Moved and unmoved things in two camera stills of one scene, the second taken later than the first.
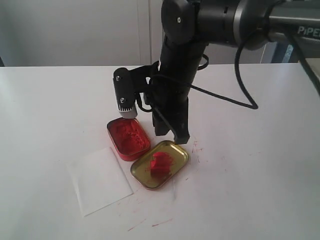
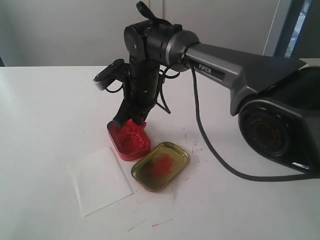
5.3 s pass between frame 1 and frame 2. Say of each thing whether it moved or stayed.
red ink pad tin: stayed
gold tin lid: stayed
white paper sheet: stayed
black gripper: moved
